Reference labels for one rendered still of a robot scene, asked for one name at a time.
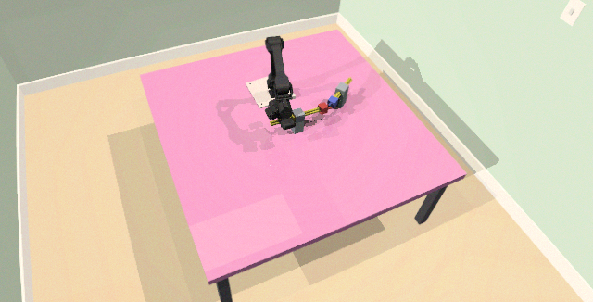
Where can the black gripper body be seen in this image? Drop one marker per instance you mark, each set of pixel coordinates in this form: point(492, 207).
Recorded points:
point(285, 123)

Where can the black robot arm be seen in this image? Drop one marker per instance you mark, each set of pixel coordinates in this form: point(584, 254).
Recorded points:
point(277, 81)

